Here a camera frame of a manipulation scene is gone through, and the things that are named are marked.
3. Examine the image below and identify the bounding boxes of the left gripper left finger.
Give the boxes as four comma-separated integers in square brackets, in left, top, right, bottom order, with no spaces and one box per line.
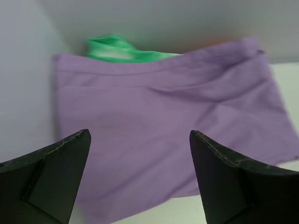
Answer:
[0,129,91,224]

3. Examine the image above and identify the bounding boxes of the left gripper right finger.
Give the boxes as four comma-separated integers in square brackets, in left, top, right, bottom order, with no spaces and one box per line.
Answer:
[190,131,299,224]

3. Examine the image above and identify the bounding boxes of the purple trousers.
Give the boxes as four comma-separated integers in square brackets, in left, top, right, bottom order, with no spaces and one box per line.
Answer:
[54,37,299,224]

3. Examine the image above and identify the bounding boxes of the green white patterned folded garment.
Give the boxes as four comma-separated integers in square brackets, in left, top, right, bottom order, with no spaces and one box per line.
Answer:
[86,35,178,63]

